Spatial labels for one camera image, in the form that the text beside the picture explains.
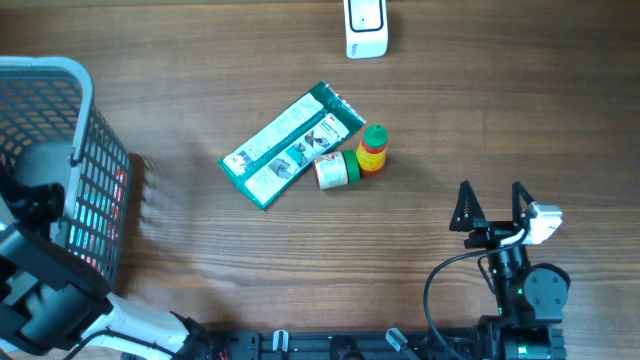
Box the black right camera cable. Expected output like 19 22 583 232
422 227 531 360

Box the yellow bottle green cap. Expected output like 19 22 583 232
356 124 388 177

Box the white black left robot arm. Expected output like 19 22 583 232
1 173 213 359

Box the grey plastic mesh basket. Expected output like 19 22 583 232
1 56 132 286

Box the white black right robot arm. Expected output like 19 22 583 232
446 181 571 359

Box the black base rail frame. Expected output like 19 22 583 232
121 327 569 360

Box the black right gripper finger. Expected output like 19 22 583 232
449 180 486 232
512 181 534 229

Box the green 3M glove package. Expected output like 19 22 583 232
219 81 366 210

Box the white jar green lid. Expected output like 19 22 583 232
313 150 361 190

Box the white barcode scanner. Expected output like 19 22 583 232
343 0 389 60

